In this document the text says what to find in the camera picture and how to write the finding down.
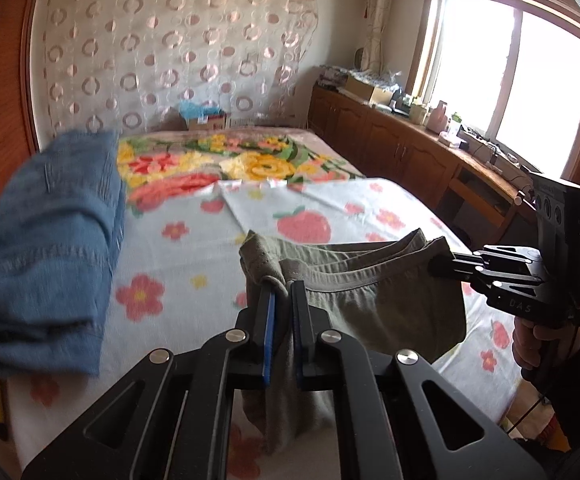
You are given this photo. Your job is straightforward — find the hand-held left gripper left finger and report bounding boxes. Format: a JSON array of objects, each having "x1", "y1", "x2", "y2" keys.
[{"x1": 22, "y1": 280, "x2": 277, "y2": 480}]

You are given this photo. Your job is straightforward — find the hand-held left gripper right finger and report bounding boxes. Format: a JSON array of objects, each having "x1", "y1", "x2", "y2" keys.
[{"x1": 290, "y1": 280, "x2": 548, "y2": 480}]

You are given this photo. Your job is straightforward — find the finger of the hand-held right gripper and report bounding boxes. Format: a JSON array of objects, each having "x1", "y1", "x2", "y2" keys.
[
  {"x1": 429, "y1": 246, "x2": 545, "y2": 272},
  {"x1": 432, "y1": 266, "x2": 538, "y2": 293}
]

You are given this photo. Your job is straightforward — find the olive green pants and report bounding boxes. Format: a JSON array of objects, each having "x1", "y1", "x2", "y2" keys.
[{"x1": 239, "y1": 229, "x2": 467, "y2": 453}]

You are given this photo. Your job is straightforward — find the person's right hand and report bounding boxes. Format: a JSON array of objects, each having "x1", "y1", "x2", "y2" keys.
[{"x1": 512, "y1": 316, "x2": 563, "y2": 372}]

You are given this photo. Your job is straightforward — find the strawberry print bed sheet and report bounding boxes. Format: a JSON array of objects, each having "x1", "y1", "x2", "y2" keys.
[{"x1": 7, "y1": 177, "x2": 526, "y2": 480}]

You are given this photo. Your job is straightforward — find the wooden cabinet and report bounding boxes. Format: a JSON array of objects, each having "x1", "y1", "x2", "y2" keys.
[{"x1": 310, "y1": 84, "x2": 538, "y2": 242}]

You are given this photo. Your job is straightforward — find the pink bottle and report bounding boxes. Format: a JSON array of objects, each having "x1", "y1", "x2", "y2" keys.
[{"x1": 428, "y1": 101, "x2": 449, "y2": 134}]

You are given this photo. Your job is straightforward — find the wooden framed window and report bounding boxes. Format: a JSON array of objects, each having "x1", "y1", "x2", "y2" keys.
[{"x1": 410, "y1": 0, "x2": 580, "y2": 188}]

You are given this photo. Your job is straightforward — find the floral blanket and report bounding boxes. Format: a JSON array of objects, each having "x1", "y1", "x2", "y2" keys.
[{"x1": 116, "y1": 127, "x2": 367, "y2": 211}]

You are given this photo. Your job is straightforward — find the open cardboard box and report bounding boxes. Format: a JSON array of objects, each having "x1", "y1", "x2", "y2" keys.
[{"x1": 345, "y1": 74, "x2": 397, "y2": 107}]

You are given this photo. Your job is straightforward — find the cardboard box with blue cloth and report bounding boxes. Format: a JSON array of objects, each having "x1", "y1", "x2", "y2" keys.
[{"x1": 177, "y1": 101, "x2": 229, "y2": 132}]

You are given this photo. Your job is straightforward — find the blue denim jeans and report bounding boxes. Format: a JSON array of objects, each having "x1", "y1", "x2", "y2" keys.
[{"x1": 0, "y1": 129, "x2": 128, "y2": 379}]

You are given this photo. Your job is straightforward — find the patterned window curtain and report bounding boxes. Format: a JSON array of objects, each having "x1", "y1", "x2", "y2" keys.
[{"x1": 359, "y1": 0, "x2": 398, "y2": 75}]

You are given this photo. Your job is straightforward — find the circle pattern sheer curtain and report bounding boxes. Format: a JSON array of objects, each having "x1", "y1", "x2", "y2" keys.
[{"x1": 28, "y1": 0, "x2": 321, "y2": 137}]

